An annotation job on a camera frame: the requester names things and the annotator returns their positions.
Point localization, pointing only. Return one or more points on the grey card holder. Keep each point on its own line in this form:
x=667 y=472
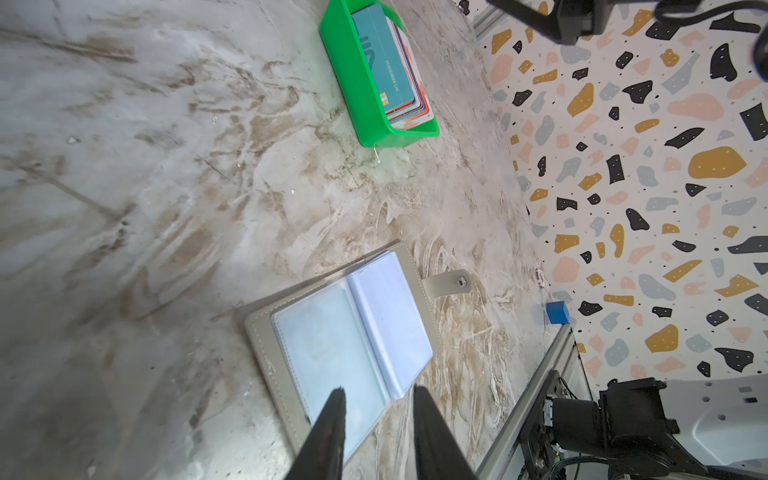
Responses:
x=266 y=347

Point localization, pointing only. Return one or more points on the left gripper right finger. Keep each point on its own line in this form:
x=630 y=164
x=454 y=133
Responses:
x=437 y=454

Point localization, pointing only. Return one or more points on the aluminium mounting rail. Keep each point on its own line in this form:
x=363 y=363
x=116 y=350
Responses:
x=505 y=458

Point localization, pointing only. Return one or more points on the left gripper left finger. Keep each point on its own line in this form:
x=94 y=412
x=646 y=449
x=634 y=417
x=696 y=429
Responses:
x=322 y=454

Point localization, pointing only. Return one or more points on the teal credit card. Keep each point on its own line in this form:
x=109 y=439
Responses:
x=325 y=345

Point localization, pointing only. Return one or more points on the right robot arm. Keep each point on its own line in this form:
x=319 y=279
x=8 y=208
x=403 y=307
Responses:
x=651 y=204

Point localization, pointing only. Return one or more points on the cards stack in tray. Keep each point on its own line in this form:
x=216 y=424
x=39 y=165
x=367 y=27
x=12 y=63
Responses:
x=389 y=55

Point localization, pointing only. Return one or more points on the blue tape piece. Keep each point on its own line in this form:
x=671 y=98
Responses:
x=557 y=313

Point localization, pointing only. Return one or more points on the green card tray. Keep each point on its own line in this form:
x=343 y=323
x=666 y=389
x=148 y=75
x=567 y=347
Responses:
x=346 y=55

